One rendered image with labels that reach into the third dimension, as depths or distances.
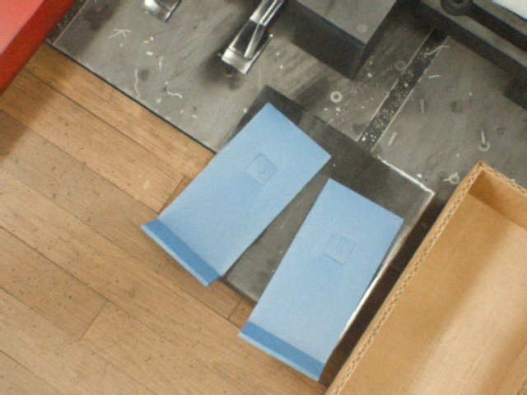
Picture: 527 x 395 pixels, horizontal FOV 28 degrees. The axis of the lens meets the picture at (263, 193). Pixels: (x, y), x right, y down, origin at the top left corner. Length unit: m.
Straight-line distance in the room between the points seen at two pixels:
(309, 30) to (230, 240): 0.19
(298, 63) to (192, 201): 0.16
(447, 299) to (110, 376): 0.28
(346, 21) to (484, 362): 0.30
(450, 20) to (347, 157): 0.14
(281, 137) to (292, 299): 0.14
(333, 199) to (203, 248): 0.11
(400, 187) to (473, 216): 0.07
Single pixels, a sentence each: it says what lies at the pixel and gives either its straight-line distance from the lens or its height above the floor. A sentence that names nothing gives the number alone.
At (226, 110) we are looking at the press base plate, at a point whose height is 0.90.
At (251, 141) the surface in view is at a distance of 0.88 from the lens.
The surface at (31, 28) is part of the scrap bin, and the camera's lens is 0.90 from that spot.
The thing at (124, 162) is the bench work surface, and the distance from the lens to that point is 0.90.
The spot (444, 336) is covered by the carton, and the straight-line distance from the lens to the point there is 0.88.
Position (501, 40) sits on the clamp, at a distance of 0.88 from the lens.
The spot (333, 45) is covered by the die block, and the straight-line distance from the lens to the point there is 0.89.
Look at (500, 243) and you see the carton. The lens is 0.91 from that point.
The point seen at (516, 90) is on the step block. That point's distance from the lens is 0.94.
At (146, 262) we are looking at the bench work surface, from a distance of 0.88.
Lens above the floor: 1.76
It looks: 75 degrees down
